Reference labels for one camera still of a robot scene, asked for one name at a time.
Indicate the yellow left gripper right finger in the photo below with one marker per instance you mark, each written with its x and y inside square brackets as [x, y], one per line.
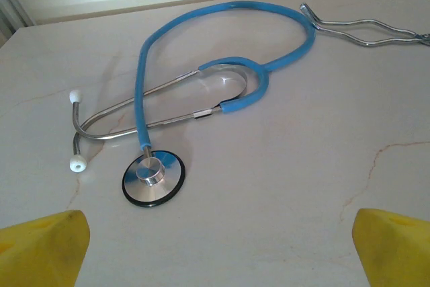
[396, 250]

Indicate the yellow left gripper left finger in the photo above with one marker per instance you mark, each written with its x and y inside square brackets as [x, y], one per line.
[40, 250]

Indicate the blue stethoscope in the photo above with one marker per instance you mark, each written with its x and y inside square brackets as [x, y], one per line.
[141, 105]

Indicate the metal tongs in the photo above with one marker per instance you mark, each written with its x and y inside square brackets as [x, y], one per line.
[366, 24]

